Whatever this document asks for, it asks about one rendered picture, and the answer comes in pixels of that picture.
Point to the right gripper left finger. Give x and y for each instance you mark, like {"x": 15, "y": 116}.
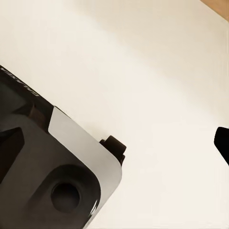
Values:
{"x": 11, "y": 143}

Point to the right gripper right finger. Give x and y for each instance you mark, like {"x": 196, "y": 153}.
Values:
{"x": 221, "y": 141}

